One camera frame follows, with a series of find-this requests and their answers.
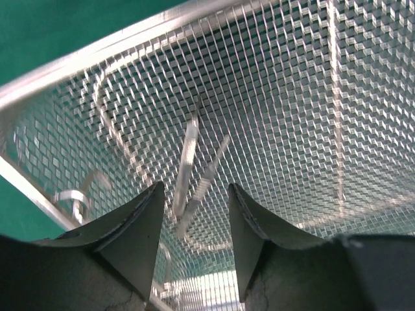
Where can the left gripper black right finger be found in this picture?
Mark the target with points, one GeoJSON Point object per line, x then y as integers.
{"type": "Point", "coordinates": [281, 267]}

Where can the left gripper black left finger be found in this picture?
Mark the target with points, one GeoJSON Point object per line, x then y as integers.
{"type": "Point", "coordinates": [107, 264]}

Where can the green surgical drape cloth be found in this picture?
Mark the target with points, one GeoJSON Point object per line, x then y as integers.
{"type": "Point", "coordinates": [37, 32]}

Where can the long steel tweezers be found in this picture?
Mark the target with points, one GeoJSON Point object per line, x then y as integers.
{"type": "Point", "coordinates": [202, 188]}

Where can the wire mesh instrument tray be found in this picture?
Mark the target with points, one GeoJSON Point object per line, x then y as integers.
{"type": "Point", "coordinates": [316, 96]}

